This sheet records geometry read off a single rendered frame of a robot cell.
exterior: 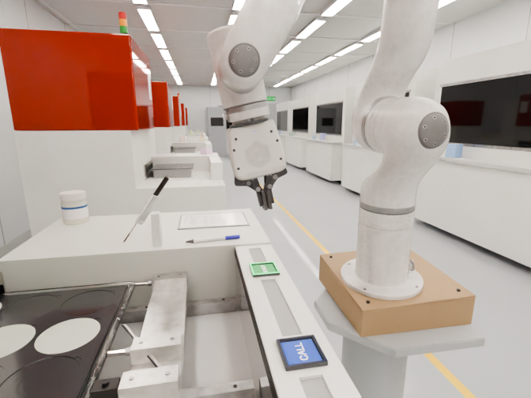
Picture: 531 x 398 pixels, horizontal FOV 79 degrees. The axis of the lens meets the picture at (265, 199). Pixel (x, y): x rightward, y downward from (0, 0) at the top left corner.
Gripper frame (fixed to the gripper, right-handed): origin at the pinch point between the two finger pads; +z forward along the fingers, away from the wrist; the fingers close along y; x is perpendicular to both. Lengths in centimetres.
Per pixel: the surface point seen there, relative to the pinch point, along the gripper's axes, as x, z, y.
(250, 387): -18.7, 24.7, -11.6
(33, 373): -15.1, 13.3, -41.9
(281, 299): -11.4, 15.7, -2.6
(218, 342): -2.6, 26.7, -16.3
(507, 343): 74, 142, 133
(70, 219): 41, 2, -53
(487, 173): 199, 84, 244
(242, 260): 6.2, 14.4, -7.1
